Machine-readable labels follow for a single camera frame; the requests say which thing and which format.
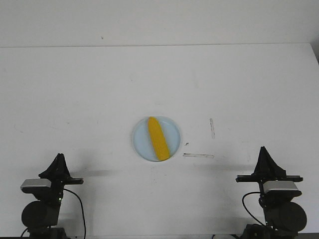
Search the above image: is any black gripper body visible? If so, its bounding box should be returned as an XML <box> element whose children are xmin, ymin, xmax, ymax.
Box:
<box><xmin>58</xmin><ymin>177</ymin><xmax>84</xmax><ymax>185</ymax></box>
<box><xmin>236</xmin><ymin>175</ymin><xmax>303</xmax><ymax>182</ymax></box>

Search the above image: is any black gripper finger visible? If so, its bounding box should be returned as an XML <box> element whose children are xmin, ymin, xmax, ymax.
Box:
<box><xmin>60</xmin><ymin>154</ymin><xmax>71</xmax><ymax>178</ymax></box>
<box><xmin>252</xmin><ymin>146</ymin><xmax>265</xmax><ymax>175</ymax></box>
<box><xmin>264</xmin><ymin>147</ymin><xmax>286</xmax><ymax>176</ymax></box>
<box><xmin>38</xmin><ymin>153</ymin><xmax>61</xmax><ymax>179</ymax></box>

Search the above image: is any light blue round plate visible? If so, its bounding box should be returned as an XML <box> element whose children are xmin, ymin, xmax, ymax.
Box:
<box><xmin>132</xmin><ymin>116</ymin><xmax>181</xmax><ymax>162</ymax></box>

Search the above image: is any yellow toy corn cob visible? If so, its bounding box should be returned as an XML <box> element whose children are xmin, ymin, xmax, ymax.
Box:
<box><xmin>148</xmin><ymin>117</ymin><xmax>170</xmax><ymax>161</ymax></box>

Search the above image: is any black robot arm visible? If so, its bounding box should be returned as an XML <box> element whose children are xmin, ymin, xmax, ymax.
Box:
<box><xmin>235</xmin><ymin>146</ymin><xmax>307</xmax><ymax>239</ymax></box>
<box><xmin>20</xmin><ymin>153</ymin><xmax>87</xmax><ymax>239</ymax></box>

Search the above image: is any clear tape strip vertical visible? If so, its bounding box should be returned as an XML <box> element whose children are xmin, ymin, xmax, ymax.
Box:
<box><xmin>209</xmin><ymin>119</ymin><xmax>215</xmax><ymax>139</ymax></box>

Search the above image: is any clear tape strip horizontal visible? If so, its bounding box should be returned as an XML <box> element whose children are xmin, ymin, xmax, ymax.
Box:
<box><xmin>183</xmin><ymin>153</ymin><xmax>214</xmax><ymax>158</ymax></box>

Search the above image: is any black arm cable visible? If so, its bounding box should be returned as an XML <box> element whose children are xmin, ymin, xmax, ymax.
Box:
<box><xmin>63</xmin><ymin>189</ymin><xmax>87</xmax><ymax>239</ymax></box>
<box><xmin>242</xmin><ymin>191</ymin><xmax>265</xmax><ymax>226</ymax></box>

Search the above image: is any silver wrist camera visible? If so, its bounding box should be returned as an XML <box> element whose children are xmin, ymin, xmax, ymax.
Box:
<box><xmin>263</xmin><ymin>181</ymin><xmax>298</xmax><ymax>193</ymax></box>

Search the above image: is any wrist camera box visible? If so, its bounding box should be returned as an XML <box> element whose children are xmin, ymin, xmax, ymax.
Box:
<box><xmin>20</xmin><ymin>179</ymin><xmax>52</xmax><ymax>193</ymax></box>

